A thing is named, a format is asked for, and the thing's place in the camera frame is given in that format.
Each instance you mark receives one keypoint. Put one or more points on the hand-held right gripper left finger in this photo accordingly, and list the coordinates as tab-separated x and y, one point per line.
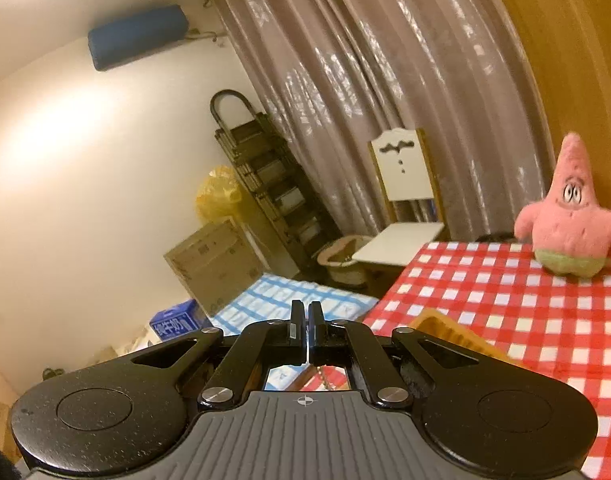
298	335

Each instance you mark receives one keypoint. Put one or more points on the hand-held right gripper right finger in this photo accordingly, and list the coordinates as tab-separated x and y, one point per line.
315	335

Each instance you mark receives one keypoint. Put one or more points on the gold plastic tray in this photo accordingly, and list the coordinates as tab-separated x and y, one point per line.
445	330

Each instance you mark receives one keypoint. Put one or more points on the blue checkered cloth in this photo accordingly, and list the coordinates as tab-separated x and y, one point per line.
275	300

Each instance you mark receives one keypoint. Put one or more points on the woven basket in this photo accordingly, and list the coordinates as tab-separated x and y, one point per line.
335	260

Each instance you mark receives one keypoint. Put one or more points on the large cardboard box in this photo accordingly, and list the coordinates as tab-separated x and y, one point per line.
210	260

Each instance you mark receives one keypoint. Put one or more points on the blue carton box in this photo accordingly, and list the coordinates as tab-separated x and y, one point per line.
178	322

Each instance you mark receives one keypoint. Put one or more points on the dark folding step ladder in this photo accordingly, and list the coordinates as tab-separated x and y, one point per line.
275	185

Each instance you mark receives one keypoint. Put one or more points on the yellow plastic bag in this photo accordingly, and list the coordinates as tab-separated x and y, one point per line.
218	195

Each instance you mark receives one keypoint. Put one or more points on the red checkered tablecloth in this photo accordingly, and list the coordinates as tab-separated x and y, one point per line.
485	290

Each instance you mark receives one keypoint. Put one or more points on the white wooden chair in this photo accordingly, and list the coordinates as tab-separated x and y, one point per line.
403	175

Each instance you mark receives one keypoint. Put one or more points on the grey patterned curtain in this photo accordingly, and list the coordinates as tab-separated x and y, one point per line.
335	85

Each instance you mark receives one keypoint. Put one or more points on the pink starfish plush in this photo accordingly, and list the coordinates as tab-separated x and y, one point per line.
565	225

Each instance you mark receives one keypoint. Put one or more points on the blue air conditioner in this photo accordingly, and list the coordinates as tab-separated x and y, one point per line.
135	35

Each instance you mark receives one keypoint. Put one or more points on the ochre curtain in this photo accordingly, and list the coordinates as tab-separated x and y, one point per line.
575	60

